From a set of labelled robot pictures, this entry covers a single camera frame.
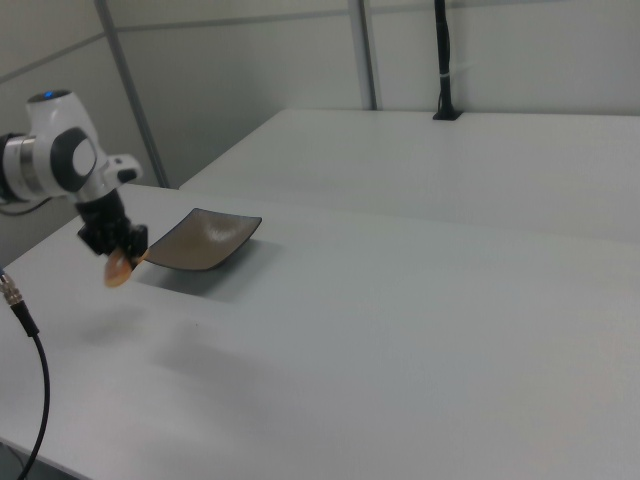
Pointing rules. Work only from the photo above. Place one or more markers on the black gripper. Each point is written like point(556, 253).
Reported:
point(102, 222)

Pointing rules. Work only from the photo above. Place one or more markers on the orange glazed bread roll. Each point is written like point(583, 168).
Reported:
point(119, 272)

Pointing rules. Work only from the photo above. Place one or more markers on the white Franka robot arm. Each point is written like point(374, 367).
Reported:
point(55, 150)

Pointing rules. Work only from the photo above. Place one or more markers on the square brown ceramic plate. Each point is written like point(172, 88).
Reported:
point(205, 242)

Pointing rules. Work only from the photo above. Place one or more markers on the grey metal partition post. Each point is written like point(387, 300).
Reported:
point(135, 100)
point(364, 55)

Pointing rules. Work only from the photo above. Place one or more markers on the black camera stand pole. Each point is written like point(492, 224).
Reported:
point(444, 50)

